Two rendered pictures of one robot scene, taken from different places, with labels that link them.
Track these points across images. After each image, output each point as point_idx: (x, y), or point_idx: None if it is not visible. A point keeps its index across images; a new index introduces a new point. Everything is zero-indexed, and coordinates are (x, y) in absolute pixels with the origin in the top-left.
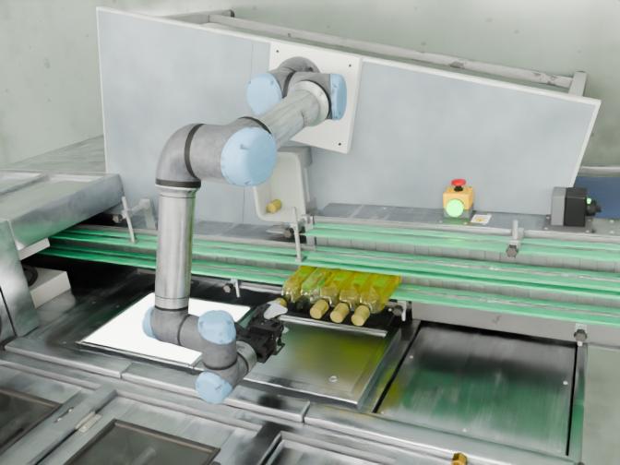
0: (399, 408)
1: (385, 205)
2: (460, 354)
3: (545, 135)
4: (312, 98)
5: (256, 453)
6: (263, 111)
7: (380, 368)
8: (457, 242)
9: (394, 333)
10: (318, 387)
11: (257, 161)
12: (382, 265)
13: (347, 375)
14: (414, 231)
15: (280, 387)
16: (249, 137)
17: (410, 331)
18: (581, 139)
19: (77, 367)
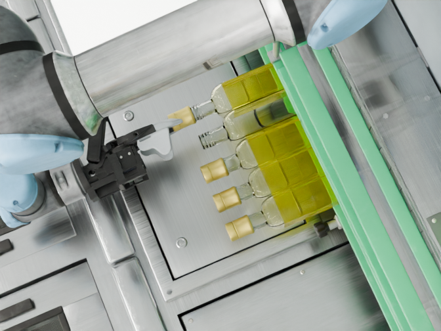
0: (209, 330)
1: (440, 87)
2: (352, 319)
3: None
4: (259, 30)
5: (44, 265)
6: (134, 35)
7: (241, 269)
8: (401, 278)
9: (309, 234)
10: (155, 243)
11: (31, 167)
12: (332, 182)
13: (197, 251)
14: (396, 194)
15: (126, 206)
16: (8, 157)
17: (344, 234)
18: None
19: None
